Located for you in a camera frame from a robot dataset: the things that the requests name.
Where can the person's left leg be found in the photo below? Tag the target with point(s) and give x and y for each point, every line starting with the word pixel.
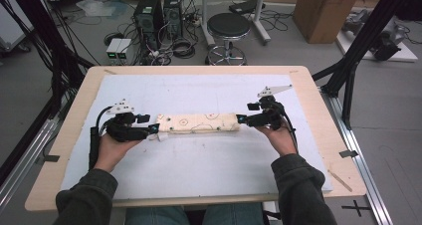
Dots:
pixel 156 216

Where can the grey and black robot device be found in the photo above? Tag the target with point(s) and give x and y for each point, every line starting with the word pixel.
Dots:
pixel 386 42

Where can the person's right leg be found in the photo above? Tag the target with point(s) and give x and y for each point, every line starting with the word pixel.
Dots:
pixel 234 215

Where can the white board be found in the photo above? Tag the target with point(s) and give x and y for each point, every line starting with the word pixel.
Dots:
pixel 406 54

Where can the black round stool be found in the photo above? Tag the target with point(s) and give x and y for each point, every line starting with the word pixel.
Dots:
pixel 229 24

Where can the large black computer tower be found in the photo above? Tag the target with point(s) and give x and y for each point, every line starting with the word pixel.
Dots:
pixel 147 19

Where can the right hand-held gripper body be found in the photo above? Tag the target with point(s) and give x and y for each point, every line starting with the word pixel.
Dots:
pixel 268 117

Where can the black tape cross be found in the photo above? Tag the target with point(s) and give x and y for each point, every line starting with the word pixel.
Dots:
pixel 355 207

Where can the white power supply box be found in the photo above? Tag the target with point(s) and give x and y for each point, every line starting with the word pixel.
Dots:
pixel 112 49
pixel 125 48

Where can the person's leg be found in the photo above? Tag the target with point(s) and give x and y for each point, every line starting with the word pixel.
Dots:
pixel 234 215
pixel 156 216

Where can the white metal stand leg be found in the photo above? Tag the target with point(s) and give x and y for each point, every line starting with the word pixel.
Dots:
pixel 260 19
pixel 205 19

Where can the black flat device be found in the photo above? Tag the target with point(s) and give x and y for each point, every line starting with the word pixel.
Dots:
pixel 245 6

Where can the thin wooden stick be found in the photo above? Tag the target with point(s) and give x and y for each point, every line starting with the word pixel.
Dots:
pixel 340 180

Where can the white panel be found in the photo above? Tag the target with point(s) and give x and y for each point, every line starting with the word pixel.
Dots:
pixel 11 22

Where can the aluminium rail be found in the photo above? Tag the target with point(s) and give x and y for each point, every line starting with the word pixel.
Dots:
pixel 358 158
pixel 23 165

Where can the person's left hand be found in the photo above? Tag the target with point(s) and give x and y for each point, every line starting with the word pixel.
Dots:
pixel 112 152

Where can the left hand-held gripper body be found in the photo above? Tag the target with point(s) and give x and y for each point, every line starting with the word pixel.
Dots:
pixel 124 128

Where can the clear plastic bag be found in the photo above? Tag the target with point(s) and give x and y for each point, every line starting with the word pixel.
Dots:
pixel 96 7

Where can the person's right hand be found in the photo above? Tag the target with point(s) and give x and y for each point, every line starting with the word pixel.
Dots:
pixel 282 142

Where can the cream cloth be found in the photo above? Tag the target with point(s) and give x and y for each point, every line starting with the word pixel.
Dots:
pixel 199 122

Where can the black tape strip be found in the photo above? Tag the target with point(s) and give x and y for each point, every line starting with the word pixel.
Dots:
pixel 348 153
pixel 51 158

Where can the cardboard box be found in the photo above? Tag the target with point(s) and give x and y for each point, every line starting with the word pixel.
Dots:
pixel 323 16

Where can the slim black computer tower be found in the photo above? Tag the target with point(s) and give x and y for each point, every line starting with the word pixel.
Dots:
pixel 173 14

